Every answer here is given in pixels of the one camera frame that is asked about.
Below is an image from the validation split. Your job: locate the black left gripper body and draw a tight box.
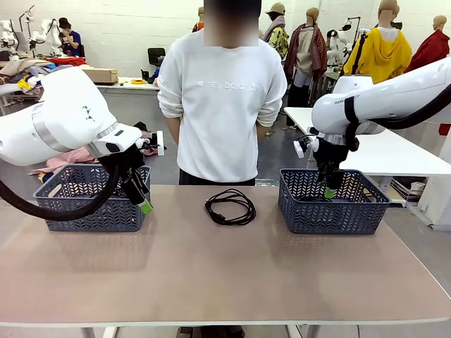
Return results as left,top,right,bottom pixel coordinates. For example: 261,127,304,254
117,142,147,183

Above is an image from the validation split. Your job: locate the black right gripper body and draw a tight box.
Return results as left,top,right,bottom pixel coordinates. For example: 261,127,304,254
312,139,352,174

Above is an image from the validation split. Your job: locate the person's left forearm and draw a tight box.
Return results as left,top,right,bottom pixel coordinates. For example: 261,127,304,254
254,120,269,142

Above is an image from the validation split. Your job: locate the person's right forearm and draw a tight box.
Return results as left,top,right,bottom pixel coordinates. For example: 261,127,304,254
165,118,183,146

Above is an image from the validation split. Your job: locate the red checkered clothes heap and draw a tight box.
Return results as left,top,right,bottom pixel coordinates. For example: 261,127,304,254
132,121,160,156

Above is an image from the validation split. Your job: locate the blue plastic lattice basket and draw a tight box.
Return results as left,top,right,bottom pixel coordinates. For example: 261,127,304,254
278,168,392,236
33,163,153,234

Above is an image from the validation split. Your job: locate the white work table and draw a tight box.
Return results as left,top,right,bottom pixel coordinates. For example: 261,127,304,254
0,77,160,128

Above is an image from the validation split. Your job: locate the pink checkered cloth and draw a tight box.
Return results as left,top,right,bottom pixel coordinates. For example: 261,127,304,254
30,146,104,175

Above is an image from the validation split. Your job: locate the flat cardboard box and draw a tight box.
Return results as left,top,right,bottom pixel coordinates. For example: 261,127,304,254
82,67,119,85

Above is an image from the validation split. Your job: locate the person in white sweatshirt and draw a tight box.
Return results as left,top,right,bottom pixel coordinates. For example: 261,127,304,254
157,0,288,187

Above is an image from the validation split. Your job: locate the white cabinet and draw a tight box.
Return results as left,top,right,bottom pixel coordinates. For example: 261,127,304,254
417,172,451,232

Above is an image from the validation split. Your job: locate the black office chair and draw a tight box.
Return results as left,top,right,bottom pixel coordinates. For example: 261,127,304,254
147,47,167,68

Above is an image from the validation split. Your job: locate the black stand pole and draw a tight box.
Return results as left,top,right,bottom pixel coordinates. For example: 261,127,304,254
347,31,369,77

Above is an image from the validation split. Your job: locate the mannequin with red patterned shawl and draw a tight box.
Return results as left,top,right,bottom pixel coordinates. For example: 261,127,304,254
283,7,329,108

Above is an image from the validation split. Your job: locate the mannequin in yellow hoodie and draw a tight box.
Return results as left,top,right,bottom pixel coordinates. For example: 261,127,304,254
343,0,414,86

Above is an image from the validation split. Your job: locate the white humanoid robot black headset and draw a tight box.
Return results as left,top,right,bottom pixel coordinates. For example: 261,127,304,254
326,17,355,66

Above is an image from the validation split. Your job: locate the person in blue shirt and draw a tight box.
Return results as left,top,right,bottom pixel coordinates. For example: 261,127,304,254
58,17,85,58

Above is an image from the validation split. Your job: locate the pile of colourful clothes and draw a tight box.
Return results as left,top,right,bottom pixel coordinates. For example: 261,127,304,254
0,56,87,96

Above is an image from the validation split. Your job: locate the mannequin in red garment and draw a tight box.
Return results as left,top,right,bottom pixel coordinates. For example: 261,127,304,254
404,15,451,73

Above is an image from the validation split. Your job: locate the mannequin in orange top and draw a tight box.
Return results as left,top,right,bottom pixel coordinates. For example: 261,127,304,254
192,6,206,33

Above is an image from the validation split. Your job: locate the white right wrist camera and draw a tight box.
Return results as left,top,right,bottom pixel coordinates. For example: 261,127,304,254
293,135,320,158

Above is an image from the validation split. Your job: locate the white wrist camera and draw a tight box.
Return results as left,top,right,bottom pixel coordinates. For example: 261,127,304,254
135,130,165,157
293,135,320,158

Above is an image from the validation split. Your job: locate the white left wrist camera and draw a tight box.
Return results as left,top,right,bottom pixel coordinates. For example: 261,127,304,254
135,130,165,157

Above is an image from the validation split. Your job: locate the black coiled cable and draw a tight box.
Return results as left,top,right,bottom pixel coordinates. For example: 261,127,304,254
204,189,257,226

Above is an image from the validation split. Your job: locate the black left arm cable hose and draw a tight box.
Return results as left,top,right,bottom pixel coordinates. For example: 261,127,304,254
0,154,121,223

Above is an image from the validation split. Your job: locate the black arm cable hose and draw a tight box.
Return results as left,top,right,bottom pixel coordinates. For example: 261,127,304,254
0,154,121,223
343,92,451,153

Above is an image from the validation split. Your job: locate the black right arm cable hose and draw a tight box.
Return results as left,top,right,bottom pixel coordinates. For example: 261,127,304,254
343,92,451,153

